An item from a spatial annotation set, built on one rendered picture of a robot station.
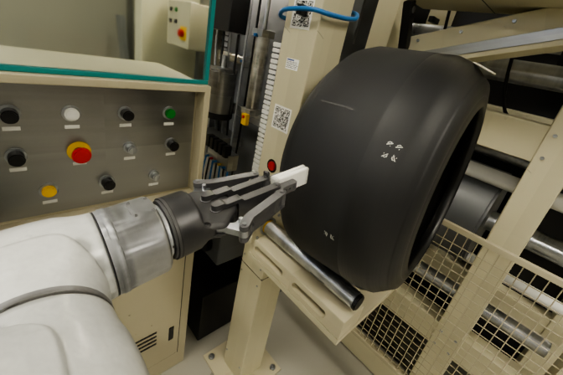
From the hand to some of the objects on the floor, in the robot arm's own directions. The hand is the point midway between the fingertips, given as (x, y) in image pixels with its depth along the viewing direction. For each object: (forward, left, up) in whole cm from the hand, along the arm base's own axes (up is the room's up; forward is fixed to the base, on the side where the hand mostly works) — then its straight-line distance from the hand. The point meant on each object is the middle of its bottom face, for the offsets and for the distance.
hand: (289, 180), depth 45 cm
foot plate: (+50, +10, -123) cm, 133 cm away
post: (+49, +10, -123) cm, 133 cm away
